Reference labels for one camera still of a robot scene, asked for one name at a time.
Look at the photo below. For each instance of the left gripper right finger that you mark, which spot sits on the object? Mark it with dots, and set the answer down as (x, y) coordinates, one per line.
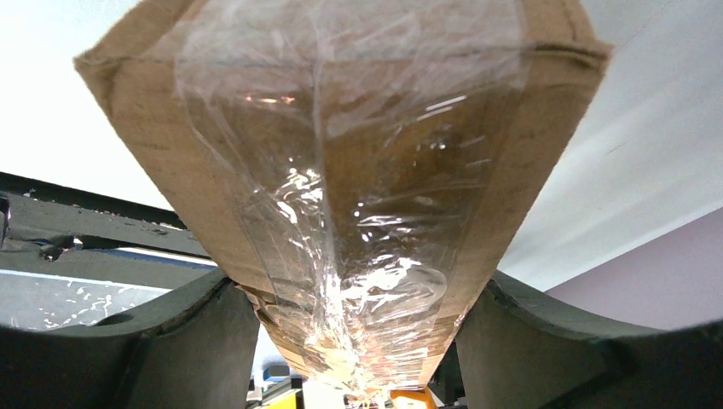
(520, 348)

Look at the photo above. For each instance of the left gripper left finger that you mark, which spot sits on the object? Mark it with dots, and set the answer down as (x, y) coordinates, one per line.
(192, 347)

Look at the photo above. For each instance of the brown cardboard express box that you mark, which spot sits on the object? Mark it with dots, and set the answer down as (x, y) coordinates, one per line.
(358, 168)

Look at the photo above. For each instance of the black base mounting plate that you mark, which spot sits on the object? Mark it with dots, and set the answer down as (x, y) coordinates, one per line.
(72, 257)

